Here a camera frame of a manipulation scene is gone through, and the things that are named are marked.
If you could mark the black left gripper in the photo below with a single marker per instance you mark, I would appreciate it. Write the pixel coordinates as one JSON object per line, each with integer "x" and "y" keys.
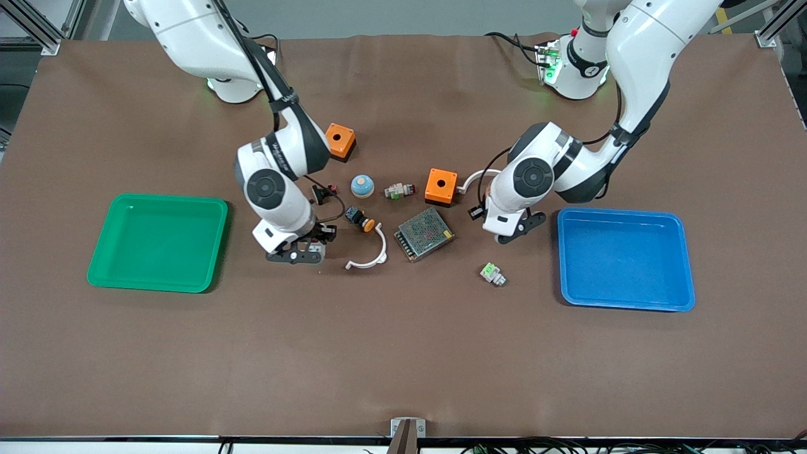
{"x": 475, "y": 216}

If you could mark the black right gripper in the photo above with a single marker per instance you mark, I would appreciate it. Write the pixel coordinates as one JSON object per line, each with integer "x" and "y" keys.
{"x": 319, "y": 234}

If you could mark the white red circuit breaker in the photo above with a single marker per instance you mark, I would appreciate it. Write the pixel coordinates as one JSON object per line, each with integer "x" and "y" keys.
{"x": 318, "y": 246}

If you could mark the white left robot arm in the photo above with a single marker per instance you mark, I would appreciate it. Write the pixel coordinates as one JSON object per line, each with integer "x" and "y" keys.
{"x": 533, "y": 176}

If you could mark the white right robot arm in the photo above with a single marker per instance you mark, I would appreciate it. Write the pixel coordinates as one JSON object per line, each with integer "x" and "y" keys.
{"x": 271, "y": 189}

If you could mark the black orange mushroom button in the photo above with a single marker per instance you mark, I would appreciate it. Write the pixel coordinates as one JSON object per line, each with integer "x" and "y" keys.
{"x": 358, "y": 217}

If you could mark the orange black button box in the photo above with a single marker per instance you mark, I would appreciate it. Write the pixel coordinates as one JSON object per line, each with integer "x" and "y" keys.
{"x": 441, "y": 184}
{"x": 342, "y": 142}

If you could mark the metal mesh power supply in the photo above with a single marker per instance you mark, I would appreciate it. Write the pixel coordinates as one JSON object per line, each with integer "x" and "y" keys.
{"x": 423, "y": 234}

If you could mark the blue dome push button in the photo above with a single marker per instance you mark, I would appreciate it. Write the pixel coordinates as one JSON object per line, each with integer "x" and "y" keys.
{"x": 362, "y": 186}

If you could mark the green plastic tray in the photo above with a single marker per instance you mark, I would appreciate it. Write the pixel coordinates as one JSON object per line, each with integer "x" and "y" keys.
{"x": 189, "y": 252}

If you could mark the blue plastic tray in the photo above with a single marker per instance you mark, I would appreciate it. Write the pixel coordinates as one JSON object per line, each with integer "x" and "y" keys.
{"x": 599, "y": 277}

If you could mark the large white arc bracket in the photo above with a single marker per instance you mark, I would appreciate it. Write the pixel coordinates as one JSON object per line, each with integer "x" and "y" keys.
{"x": 470, "y": 180}

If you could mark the black red switch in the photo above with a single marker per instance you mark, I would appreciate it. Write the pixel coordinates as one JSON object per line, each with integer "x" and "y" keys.
{"x": 321, "y": 195}

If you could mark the small white arc bracket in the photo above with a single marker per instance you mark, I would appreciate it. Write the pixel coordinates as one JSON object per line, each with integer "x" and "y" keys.
{"x": 382, "y": 249}

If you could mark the green white switch block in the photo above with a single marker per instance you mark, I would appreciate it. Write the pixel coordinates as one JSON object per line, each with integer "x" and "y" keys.
{"x": 492, "y": 273}

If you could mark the red green white switch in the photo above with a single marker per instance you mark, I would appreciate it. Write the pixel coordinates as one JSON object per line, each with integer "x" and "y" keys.
{"x": 399, "y": 190}

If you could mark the metal base connector bracket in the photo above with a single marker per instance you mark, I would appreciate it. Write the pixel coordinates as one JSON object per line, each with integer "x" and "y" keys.
{"x": 272, "y": 57}
{"x": 547, "y": 63}

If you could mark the metal clamp bracket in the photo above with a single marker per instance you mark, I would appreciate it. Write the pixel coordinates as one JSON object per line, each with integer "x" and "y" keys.
{"x": 397, "y": 429}

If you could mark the aluminium frame profile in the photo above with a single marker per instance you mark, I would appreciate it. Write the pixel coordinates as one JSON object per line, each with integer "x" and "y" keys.
{"x": 766, "y": 39}
{"x": 44, "y": 41}

